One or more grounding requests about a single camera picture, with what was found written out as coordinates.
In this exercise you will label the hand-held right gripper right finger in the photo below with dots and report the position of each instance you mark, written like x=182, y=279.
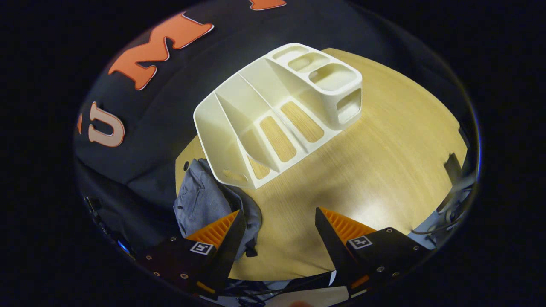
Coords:
x=330, y=243

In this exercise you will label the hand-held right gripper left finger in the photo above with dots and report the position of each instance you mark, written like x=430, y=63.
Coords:
x=232, y=243

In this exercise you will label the grey schoolbag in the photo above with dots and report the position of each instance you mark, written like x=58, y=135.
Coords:
x=200, y=200

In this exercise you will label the white bookshelf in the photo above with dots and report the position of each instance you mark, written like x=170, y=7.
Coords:
x=337, y=81

